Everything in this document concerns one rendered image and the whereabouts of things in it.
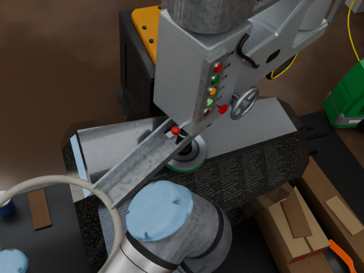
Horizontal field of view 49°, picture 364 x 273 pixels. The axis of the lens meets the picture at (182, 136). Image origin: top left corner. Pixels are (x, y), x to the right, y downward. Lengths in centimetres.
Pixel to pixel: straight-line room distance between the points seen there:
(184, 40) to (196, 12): 14
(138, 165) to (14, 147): 144
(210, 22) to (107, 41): 246
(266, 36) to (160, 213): 95
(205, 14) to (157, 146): 68
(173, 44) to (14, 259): 75
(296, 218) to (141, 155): 113
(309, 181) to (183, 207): 208
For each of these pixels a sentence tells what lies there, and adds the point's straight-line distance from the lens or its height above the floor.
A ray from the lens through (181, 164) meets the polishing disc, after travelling 172.
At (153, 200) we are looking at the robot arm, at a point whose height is 165.
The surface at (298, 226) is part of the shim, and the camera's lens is 240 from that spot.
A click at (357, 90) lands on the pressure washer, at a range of 306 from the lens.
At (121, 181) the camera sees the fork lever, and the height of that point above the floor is 91.
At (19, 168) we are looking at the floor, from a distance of 279.
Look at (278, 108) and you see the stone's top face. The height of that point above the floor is 82.
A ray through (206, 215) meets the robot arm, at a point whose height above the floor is 162.
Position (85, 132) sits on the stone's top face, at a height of 82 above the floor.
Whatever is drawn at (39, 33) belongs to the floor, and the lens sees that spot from 366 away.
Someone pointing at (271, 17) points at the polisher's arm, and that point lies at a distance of 155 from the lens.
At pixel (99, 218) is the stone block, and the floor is 75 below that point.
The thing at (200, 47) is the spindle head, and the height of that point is 153.
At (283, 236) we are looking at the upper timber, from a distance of 236.
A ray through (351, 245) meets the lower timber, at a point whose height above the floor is 13.
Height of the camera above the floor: 229
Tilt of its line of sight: 53 degrees down
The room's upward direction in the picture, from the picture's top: 10 degrees clockwise
